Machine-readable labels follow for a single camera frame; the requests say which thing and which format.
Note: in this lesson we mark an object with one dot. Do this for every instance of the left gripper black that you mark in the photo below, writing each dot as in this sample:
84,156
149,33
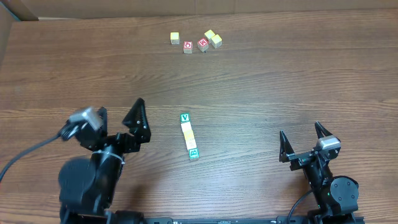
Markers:
117,140

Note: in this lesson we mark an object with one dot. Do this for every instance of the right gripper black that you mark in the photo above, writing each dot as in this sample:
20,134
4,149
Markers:
305,156

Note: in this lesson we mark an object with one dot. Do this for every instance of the white wooden block green side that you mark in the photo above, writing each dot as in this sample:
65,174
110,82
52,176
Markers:
184,117

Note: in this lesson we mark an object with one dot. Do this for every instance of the white wooden block red drawing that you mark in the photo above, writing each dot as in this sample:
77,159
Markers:
186,126

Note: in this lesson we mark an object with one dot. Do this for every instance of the yellow wooden block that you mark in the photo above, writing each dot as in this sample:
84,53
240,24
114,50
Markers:
209,35
216,41
174,38
188,135

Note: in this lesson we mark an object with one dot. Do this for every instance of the tan wooden block blue side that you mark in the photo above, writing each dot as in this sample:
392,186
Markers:
191,144

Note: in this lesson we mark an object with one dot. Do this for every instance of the green wooden block letter B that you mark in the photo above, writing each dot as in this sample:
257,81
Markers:
193,154

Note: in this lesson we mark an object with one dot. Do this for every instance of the red wooden block letter O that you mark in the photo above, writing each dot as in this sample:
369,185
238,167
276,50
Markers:
188,47

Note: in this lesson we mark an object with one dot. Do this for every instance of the red wooden block letter E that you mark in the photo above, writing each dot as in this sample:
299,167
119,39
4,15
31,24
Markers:
203,45

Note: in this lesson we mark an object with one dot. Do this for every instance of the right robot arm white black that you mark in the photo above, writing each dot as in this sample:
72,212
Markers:
336,196

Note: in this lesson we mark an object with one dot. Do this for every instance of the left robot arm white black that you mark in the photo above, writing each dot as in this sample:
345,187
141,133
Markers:
87,186

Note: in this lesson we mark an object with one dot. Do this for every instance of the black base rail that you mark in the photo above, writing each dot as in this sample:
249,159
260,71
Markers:
276,220

